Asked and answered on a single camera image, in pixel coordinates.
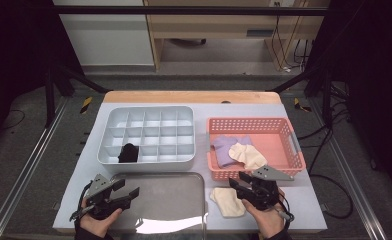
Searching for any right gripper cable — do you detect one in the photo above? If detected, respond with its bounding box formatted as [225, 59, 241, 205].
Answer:
[277, 191, 296, 231]

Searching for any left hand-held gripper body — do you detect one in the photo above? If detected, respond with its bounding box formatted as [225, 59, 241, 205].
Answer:
[83, 173, 125, 221]

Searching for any purple sock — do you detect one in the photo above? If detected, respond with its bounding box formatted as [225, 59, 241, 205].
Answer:
[232, 134, 254, 147]
[211, 134, 238, 169]

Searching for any black metal stand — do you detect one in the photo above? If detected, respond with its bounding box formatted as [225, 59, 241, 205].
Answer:
[269, 64, 335, 129]
[43, 63, 111, 128]

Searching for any wooden desk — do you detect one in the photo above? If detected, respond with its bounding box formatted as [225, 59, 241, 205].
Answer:
[143, 0, 332, 72]

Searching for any person's right hand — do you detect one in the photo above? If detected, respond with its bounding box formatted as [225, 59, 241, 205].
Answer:
[241, 191, 287, 240]

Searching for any black looped floor cable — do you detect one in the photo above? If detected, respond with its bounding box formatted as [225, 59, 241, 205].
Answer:
[310, 173, 354, 220]

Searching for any black sock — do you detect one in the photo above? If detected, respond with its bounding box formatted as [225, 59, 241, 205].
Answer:
[117, 143, 140, 164]

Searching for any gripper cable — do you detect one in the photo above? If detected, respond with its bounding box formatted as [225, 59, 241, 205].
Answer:
[277, 191, 296, 231]
[68, 181, 96, 223]

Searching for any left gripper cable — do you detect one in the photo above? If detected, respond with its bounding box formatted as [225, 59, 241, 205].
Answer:
[68, 181, 96, 223]

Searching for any grey divided storage box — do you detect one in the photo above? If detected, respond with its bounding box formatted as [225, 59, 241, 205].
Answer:
[96, 105, 196, 173]

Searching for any black horizontal bar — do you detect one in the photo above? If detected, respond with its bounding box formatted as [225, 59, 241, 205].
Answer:
[50, 5, 332, 17]

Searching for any cream sock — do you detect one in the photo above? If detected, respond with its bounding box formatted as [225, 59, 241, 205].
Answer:
[209, 187, 247, 219]
[228, 142, 269, 172]

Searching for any transparent grey box lid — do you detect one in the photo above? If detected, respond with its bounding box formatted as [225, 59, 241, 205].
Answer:
[97, 171, 208, 239]

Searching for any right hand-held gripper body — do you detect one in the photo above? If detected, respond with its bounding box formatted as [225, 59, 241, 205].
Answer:
[240, 164, 295, 212]

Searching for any pink perforated basket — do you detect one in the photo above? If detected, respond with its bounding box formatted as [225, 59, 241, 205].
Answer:
[206, 116, 307, 182]

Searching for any aluminium rail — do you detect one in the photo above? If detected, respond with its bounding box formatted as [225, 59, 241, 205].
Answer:
[0, 96, 70, 240]
[308, 98, 388, 240]

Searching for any white cabinet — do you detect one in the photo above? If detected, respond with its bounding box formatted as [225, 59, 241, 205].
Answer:
[52, 0, 156, 67]

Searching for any black curtain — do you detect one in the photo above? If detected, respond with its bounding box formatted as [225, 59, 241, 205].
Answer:
[0, 0, 83, 158]
[312, 0, 392, 194]

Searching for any yellow black tape strip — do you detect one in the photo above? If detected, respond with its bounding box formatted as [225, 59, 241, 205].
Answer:
[79, 96, 94, 115]
[293, 97, 312, 113]

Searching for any person's left hand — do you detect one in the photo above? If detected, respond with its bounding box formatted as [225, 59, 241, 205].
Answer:
[79, 208, 124, 239]

